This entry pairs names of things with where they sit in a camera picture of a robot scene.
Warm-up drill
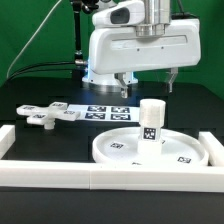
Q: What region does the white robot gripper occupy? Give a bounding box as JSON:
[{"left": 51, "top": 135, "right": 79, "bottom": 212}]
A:
[{"left": 89, "top": 19, "right": 201, "bottom": 99}]

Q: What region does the white round table top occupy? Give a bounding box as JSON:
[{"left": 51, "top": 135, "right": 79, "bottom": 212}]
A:
[{"left": 92, "top": 127, "right": 209, "bottom": 167}]

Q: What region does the white cross-shaped table base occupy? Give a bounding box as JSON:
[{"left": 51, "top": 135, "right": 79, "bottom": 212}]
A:
[{"left": 16, "top": 102, "right": 80, "bottom": 130}]

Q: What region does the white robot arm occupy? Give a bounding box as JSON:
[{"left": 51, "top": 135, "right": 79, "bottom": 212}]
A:
[{"left": 82, "top": 0, "right": 201, "bottom": 98}]

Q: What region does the white marker sheet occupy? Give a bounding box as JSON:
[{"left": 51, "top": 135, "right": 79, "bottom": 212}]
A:
[{"left": 68, "top": 104, "right": 140, "bottom": 122}]

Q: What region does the white right fence bar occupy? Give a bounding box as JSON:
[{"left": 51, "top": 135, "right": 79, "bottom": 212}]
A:
[{"left": 198, "top": 132, "right": 224, "bottom": 167}]

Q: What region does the white fence bar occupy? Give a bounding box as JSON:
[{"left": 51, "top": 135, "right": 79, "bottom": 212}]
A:
[
  {"left": 0, "top": 160, "right": 224, "bottom": 193},
  {"left": 0, "top": 125, "right": 15, "bottom": 159},
  {"left": 198, "top": 132, "right": 224, "bottom": 167}
]

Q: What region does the white left fence bar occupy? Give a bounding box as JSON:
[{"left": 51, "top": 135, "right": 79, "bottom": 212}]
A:
[{"left": 0, "top": 125, "right": 15, "bottom": 159}]

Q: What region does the white front fence bar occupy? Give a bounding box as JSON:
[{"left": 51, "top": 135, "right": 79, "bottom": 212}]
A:
[{"left": 0, "top": 160, "right": 224, "bottom": 193}]

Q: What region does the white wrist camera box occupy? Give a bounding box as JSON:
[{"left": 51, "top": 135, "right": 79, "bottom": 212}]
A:
[{"left": 92, "top": 0, "right": 145, "bottom": 27}]

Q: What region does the black cable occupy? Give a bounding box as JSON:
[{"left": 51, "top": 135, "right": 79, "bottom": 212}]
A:
[{"left": 5, "top": 61, "right": 78, "bottom": 83}]

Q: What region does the black camera stand pole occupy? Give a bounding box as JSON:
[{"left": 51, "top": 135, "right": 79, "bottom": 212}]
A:
[{"left": 69, "top": 0, "right": 99, "bottom": 80}]

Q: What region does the white cable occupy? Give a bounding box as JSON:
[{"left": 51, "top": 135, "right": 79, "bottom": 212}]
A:
[{"left": 5, "top": 0, "right": 63, "bottom": 80}]

